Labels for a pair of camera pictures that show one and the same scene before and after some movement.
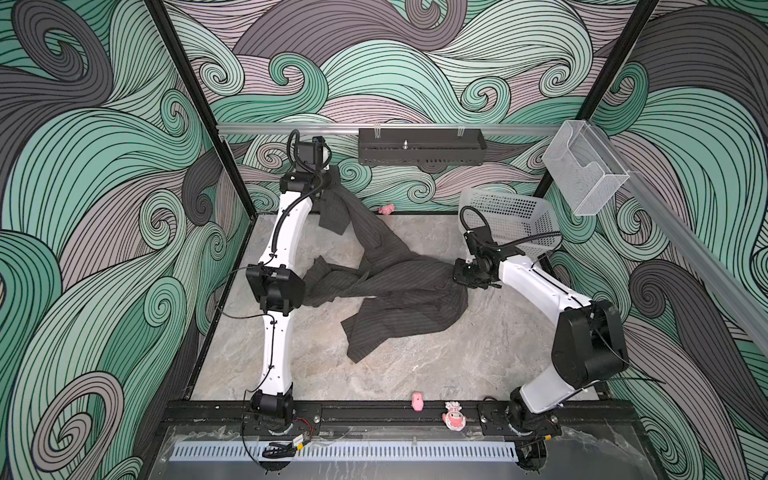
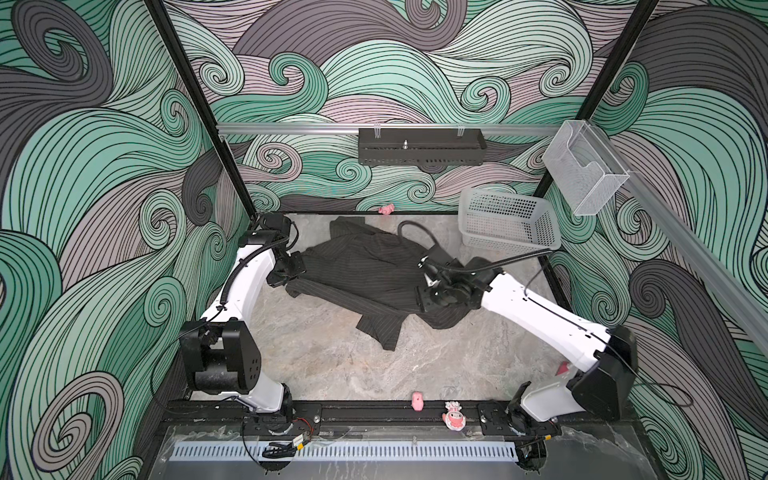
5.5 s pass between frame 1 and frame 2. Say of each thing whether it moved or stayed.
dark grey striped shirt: moved
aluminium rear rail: stayed
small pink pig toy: stayed
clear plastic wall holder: stayed
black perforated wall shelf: stayed
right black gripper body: moved
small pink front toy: stayed
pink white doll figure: stayed
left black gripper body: moved
